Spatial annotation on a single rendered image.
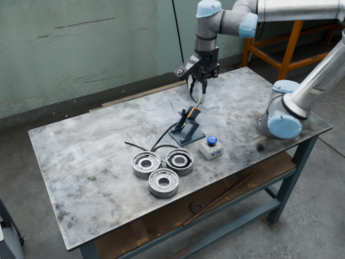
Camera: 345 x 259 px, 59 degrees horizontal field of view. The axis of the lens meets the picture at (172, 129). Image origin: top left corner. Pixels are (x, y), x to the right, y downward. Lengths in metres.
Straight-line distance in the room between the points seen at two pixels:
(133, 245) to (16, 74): 1.71
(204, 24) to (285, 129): 0.46
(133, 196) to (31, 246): 1.05
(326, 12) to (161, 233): 0.98
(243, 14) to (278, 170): 0.84
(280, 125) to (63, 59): 1.86
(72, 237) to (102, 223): 0.10
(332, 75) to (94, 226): 0.88
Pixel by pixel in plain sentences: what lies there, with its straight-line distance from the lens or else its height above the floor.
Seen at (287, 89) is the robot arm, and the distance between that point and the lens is 1.24.
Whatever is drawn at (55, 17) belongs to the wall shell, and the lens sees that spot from 2.44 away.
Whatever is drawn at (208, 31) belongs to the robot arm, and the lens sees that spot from 1.03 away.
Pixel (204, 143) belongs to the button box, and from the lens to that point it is 1.19.
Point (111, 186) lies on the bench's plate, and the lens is 1.11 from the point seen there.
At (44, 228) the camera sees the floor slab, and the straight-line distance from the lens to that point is 2.05.
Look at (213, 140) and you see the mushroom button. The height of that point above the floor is 0.87.
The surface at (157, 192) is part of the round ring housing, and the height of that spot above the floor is 0.83.
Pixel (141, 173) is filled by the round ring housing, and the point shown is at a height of 0.83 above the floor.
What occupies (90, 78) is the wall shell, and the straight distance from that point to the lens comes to 2.71.
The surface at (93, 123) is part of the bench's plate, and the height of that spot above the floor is 0.80.
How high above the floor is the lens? 1.66
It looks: 41 degrees down
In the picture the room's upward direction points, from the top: 3 degrees clockwise
